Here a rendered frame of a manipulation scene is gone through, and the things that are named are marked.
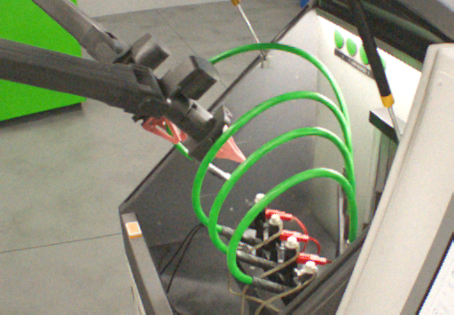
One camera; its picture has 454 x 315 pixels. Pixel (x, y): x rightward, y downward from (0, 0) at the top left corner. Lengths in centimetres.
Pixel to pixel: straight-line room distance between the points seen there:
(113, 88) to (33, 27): 336
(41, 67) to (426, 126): 57
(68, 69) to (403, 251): 57
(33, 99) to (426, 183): 392
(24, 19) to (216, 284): 318
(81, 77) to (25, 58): 11
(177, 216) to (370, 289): 79
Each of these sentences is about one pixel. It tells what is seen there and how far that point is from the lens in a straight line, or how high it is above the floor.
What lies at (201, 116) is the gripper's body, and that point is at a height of 133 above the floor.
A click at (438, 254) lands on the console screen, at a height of 133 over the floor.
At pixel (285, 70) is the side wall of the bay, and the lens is 144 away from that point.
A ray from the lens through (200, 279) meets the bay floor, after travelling 143.
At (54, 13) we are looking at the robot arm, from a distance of 132.
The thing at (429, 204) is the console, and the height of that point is 137.
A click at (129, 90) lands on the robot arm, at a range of 96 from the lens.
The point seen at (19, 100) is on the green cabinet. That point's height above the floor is 21.
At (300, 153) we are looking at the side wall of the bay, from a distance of 156.
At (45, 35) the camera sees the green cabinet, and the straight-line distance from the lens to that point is 432.
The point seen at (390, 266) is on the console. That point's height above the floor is 126.
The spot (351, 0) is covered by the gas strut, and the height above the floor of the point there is 161.
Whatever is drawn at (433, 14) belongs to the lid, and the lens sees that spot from 74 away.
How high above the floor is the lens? 176
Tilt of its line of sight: 27 degrees down
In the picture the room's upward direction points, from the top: 1 degrees counter-clockwise
